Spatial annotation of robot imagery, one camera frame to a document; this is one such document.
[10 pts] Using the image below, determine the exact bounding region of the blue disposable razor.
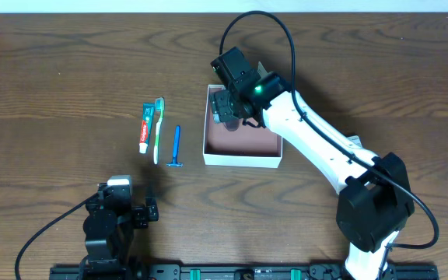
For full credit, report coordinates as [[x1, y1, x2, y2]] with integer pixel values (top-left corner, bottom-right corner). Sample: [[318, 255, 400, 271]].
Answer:
[[166, 125, 183, 167]]

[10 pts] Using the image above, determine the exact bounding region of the white lotion tube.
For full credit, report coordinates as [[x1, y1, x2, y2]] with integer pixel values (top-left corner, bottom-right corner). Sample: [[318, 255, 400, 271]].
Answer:
[[257, 61, 268, 78]]

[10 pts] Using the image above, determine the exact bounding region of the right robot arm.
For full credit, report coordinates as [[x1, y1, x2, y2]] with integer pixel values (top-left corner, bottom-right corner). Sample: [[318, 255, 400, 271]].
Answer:
[[210, 47, 415, 279]]

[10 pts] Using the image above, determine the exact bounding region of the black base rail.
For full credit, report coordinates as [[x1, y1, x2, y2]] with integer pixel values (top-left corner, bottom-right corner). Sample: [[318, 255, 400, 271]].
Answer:
[[48, 263, 439, 280]]

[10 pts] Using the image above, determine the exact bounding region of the right black cable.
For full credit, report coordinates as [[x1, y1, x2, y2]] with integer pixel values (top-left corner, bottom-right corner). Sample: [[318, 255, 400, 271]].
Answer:
[[219, 10, 440, 250]]

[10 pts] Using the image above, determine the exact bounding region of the Colgate toothpaste tube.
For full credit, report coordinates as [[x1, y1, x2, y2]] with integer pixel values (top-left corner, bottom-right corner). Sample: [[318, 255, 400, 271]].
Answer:
[[138, 103, 156, 154]]

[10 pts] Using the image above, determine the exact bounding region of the green white soap box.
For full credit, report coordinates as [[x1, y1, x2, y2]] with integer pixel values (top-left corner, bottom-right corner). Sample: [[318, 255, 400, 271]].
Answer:
[[348, 135, 362, 148]]

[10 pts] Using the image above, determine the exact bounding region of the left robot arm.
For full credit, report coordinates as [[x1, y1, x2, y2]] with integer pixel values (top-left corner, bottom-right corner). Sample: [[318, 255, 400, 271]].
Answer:
[[83, 183, 159, 278]]

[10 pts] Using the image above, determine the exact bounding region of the clear pump bottle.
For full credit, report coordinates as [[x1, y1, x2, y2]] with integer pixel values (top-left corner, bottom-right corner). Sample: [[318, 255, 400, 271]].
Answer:
[[222, 119, 242, 131]]

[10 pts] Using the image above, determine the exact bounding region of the white open cardboard box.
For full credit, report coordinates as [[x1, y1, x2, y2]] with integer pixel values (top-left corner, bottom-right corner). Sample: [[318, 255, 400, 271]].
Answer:
[[202, 101, 283, 168]]

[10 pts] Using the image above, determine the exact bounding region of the left black cable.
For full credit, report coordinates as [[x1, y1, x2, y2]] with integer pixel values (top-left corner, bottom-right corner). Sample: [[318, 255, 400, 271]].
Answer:
[[14, 193, 99, 280]]

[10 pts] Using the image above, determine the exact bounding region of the green white toothbrush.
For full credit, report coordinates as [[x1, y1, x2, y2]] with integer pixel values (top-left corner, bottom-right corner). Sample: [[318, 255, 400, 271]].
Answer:
[[153, 97, 165, 165]]

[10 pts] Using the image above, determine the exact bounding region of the black cable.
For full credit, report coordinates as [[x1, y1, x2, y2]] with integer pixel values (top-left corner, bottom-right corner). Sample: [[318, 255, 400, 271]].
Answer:
[[219, 10, 440, 250], [14, 193, 99, 280]]

